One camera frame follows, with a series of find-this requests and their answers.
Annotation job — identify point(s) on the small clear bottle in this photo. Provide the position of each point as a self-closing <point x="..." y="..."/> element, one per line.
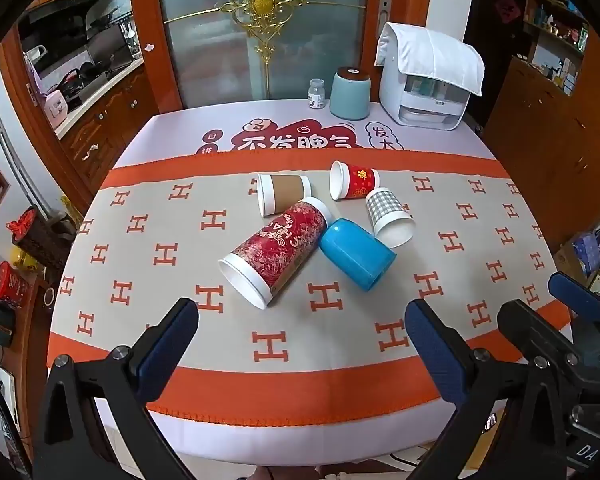
<point x="316" y="96"/>

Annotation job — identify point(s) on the white power strip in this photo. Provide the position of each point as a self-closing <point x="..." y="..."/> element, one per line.
<point x="6" y="397"/>

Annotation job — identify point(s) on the wooden sideboard cabinet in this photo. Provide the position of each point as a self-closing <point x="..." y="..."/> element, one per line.
<point x="540" y="150"/>

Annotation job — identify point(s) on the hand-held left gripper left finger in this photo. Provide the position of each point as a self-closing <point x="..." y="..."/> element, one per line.
<point x="166" y="347"/>

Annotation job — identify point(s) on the brown sleeved paper cup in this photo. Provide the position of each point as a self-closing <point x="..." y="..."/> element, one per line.
<point x="285" y="192"/>

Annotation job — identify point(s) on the checkered paper cup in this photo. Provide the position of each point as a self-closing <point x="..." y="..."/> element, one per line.
<point x="387" y="212"/>

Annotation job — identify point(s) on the white countertop appliance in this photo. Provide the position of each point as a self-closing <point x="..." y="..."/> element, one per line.
<point x="425" y="105"/>

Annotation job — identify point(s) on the blue box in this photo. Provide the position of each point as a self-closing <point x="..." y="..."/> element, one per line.
<point x="586" y="255"/>

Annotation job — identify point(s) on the blue plastic cup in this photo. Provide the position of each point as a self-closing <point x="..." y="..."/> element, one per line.
<point x="357" y="255"/>

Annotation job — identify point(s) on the frosted glass door gold ornament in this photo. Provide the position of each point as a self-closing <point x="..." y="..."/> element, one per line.
<point x="220" y="50"/>

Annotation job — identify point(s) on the wooden kitchen base cabinet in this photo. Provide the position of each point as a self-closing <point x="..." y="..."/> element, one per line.
<point x="115" y="120"/>

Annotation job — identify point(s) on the small red paper cup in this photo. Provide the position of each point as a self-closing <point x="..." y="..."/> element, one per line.
<point x="360" y="180"/>

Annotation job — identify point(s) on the pink rice cooker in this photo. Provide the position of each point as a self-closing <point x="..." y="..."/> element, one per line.
<point x="57" y="110"/>

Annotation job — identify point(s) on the white folded cloth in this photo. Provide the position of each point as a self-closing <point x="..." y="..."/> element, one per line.
<point x="440" y="57"/>

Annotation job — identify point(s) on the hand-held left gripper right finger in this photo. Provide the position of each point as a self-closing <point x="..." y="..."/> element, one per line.
<point x="436" y="355"/>

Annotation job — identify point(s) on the teal canister with brown lid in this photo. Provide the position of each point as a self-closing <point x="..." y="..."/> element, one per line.
<point x="350" y="95"/>

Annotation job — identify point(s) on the wooden wall shelf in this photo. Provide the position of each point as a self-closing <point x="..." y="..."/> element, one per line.
<point x="555" y="30"/>

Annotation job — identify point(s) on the red paper door decoration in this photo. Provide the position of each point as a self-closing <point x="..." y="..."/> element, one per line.
<point x="508" y="8"/>

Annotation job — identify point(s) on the red round tin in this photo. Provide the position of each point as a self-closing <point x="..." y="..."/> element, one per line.
<point x="10" y="285"/>

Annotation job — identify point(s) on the orange beige patterned blanket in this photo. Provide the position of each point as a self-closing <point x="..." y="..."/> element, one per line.
<point x="180" y="240"/>

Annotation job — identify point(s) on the black range hood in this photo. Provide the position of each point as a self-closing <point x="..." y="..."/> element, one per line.
<point x="65" y="7"/>

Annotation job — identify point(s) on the dark woven basket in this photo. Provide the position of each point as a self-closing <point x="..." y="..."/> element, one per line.
<point x="42" y="240"/>

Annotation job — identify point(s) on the large red patterned cup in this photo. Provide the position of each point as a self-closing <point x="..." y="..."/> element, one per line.
<point x="280" y="250"/>

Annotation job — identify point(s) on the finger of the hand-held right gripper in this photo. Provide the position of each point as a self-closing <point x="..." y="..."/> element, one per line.
<point x="535" y="327"/>
<point x="577" y="296"/>

